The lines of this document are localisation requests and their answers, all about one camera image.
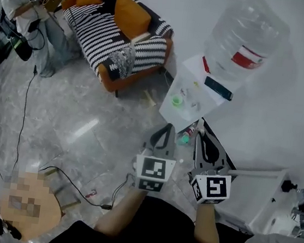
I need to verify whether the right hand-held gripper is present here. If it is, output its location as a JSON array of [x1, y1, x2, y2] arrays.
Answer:
[[184, 130, 239, 209]]

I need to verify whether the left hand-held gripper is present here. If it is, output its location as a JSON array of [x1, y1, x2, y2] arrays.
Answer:
[[132, 119, 181, 195]]

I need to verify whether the green cup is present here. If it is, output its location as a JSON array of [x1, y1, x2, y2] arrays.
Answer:
[[170, 94, 184, 108]]

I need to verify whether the black remote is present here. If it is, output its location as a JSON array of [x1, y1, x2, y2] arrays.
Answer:
[[202, 75, 235, 102]]

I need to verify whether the person's right forearm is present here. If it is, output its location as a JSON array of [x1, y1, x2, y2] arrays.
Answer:
[[192, 202, 227, 243]]

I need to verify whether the person's left forearm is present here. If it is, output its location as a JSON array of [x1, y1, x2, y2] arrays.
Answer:
[[93, 185, 148, 240]]

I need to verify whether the green bottle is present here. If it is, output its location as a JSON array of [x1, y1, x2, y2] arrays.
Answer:
[[181, 125, 198, 146]]

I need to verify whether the light wooden block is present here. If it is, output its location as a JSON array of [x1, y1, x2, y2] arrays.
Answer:
[[142, 89, 158, 109]]

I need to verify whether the white sink cabinet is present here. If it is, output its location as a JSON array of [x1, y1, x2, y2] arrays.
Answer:
[[211, 161, 304, 242]]

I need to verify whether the orange sofa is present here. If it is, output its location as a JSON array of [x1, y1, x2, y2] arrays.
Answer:
[[51, 0, 179, 100]]

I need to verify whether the white water dispenser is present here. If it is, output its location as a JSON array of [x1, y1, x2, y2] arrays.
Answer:
[[156, 50, 239, 141]]

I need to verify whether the black knob fixture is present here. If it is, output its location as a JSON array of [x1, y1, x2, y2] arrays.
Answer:
[[281, 179, 298, 194]]

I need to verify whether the black white striped pillow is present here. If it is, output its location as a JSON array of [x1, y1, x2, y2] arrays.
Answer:
[[130, 33, 170, 78]]

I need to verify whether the grey fuzzy pillow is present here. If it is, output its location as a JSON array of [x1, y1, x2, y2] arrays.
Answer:
[[105, 43, 137, 79]]

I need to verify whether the person's black shirt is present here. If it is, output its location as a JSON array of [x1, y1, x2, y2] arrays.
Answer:
[[54, 185, 265, 243]]

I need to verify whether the beige book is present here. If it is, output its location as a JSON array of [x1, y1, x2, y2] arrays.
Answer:
[[130, 29, 152, 47]]

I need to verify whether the metal faucet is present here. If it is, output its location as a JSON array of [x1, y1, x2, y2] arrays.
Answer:
[[288, 206, 304, 239]]

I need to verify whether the large orange cushion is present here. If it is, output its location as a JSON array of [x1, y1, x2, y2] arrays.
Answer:
[[110, 0, 154, 42]]

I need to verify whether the black white striped blanket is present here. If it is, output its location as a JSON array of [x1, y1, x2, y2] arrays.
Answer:
[[55, 0, 178, 86]]

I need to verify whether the clear water bottle red label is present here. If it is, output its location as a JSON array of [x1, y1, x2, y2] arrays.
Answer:
[[200, 0, 296, 91]]

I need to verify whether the oval wooden side table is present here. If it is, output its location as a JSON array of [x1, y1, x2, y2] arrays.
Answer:
[[0, 161, 86, 243]]

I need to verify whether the brown paper bag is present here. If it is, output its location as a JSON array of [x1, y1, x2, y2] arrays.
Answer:
[[39, 0, 66, 14]]

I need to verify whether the black cable with adapter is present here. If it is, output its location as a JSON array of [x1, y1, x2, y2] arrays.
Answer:
[[34, 163, 135, 214]]

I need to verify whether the long black floor cable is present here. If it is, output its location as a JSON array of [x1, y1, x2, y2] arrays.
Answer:
[[0, 61, 38, 183]]

